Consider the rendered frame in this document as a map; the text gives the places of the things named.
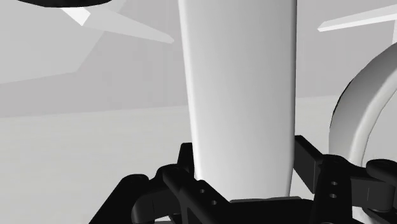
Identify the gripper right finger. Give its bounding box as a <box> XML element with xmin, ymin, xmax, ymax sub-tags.
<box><xmin>293</xmin><ymin>134</ymin><xmax>397</xmax><ymax>224</ymax></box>

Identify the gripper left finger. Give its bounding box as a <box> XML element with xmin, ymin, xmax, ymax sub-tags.
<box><xmin>88</xmin><ymin>143</ymin><xmax>231</xmax><ymax>224</ymax></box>

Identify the tall white cup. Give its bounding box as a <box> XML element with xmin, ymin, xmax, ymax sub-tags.
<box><xmin>178</xmin><ymin>0</ymin><xmax>298</xmax><ymax>202</ymax></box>

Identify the black round object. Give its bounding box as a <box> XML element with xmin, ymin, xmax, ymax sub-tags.
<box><xmin>15</xmin><ymin>0</ymin><xmax>113</xmax><ymax>8</ymax></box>

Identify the white curved ring-shaped object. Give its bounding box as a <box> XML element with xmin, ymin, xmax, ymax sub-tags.
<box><xmin>328</xmin><ymin>41</ymin><xmax>397</xmax><ymax>224</ymax></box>

